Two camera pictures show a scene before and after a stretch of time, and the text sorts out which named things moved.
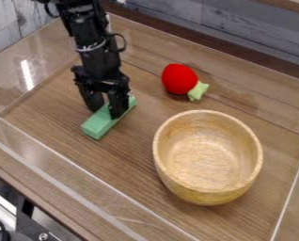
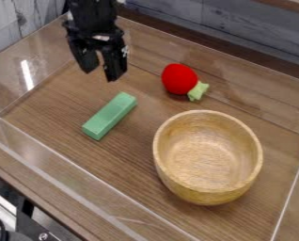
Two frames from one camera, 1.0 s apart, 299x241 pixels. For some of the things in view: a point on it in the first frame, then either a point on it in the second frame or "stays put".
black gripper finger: [93, 97] -> [86, 56]
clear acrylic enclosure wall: [205, 162] stays put
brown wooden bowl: [206, 153] stays put
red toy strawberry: [180, 80] stays put
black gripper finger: [117, 103] -> [114, 61]
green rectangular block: [100, 122] stays put
